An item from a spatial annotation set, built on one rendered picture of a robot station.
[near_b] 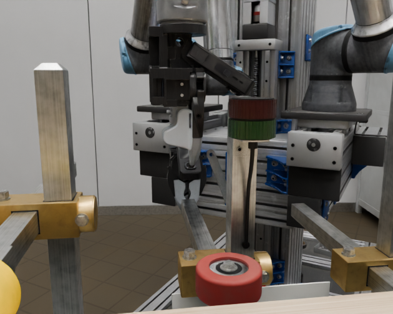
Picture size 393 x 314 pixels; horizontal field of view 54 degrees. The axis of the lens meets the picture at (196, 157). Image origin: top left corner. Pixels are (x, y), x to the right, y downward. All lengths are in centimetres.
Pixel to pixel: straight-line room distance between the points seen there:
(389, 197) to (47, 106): 51
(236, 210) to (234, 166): 7
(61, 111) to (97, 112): 269
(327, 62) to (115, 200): 249
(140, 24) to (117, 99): 200
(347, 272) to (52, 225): 43
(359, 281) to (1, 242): 50
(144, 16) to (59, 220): 78
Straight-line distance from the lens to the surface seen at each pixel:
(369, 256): 67
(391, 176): 65
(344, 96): 115
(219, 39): 100
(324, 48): 114
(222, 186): 62
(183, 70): 57
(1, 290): 37
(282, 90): 136
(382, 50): 107
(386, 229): 68
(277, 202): 121
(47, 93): 52
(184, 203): 85
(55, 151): 52
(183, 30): 57
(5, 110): 342
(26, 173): 345
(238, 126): 47
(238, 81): 59
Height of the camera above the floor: 113
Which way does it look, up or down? 11 degrees down
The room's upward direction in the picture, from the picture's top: straight up
